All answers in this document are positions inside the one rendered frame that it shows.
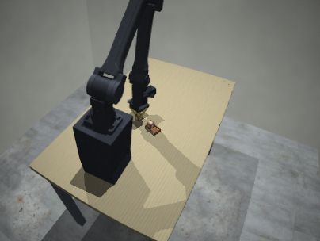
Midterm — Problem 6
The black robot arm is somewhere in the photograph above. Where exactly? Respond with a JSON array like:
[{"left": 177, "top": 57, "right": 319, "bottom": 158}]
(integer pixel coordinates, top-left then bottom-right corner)
[{"left": 84, "top": 0, "right": 164, "bottom": 135}]

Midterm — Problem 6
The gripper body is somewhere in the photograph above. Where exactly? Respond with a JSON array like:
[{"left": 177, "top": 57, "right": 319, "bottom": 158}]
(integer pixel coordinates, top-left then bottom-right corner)
[{"left": 128, "top": 95, "right": 149, "bottom": 113}]

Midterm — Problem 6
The brown open tray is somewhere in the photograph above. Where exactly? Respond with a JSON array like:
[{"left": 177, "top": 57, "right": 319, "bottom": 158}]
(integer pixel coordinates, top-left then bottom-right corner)
[{"left": 145, "top": 125, "right": 161, "bottom": 135}]

